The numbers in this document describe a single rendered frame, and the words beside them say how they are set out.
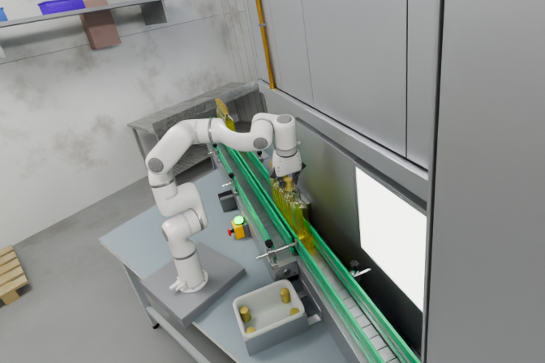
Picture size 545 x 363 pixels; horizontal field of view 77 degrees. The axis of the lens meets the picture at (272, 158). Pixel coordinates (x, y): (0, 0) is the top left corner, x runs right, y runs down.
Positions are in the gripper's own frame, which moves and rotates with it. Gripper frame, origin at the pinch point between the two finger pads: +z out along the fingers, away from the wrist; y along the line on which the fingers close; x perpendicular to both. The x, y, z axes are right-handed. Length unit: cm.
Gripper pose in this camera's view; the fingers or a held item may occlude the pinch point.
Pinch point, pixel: (288, 181)
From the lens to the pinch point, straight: 130.0
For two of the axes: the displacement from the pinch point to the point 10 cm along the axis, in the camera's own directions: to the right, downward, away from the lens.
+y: -9.3, 2.8, -2.2
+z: 0.8, 7.5, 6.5
